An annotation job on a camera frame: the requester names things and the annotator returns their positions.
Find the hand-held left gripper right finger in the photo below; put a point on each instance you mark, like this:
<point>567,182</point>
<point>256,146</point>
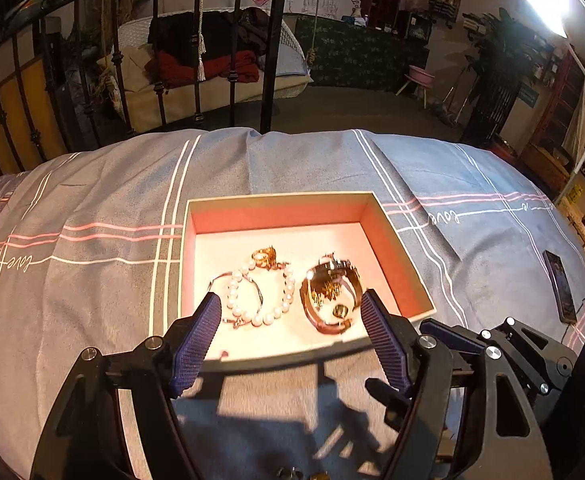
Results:
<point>385,340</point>

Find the white wicker hanging bed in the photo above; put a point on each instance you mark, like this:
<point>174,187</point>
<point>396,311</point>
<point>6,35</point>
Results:
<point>172,105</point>

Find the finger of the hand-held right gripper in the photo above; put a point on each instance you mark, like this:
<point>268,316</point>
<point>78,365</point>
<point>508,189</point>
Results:
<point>452,339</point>
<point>385,394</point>

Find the red wooden cabinet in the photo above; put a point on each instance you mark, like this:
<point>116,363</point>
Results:
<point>562,105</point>

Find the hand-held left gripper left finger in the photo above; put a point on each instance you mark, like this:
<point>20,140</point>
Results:
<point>195,345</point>

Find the dark potted plant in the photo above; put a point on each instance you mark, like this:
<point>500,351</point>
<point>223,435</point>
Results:
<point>497,60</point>

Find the green patterned counter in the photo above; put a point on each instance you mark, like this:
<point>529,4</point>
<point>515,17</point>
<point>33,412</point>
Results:
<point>362,55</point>

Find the thin silver bangle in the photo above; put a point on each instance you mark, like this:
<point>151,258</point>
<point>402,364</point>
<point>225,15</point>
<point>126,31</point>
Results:
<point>221,276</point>

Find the small wall rack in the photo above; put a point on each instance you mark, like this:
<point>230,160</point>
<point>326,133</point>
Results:
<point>445,10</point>

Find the white floor lamp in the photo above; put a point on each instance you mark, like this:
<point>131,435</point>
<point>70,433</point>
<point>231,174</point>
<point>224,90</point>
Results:
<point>552,0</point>

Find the black smartphone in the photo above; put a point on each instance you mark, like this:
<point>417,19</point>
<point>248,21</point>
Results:
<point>559,285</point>

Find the pink stool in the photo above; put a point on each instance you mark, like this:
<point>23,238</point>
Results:
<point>420,74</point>

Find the wooden crate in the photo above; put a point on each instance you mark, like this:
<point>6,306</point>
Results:
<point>547,165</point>

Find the black iron bed frame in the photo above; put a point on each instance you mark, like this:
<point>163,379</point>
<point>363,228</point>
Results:
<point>273,60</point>

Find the striped blue bed sheet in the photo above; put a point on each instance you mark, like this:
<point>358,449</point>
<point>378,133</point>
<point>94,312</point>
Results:
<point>97,310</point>

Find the pile of dark clothes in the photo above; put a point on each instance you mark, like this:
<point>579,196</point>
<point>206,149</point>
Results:
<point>182,35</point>

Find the red cloth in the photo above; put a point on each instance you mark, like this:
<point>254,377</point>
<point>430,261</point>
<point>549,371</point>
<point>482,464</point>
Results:
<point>182,67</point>

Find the cardboard box pink inside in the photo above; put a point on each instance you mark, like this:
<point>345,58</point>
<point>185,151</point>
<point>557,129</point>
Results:
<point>272,215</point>

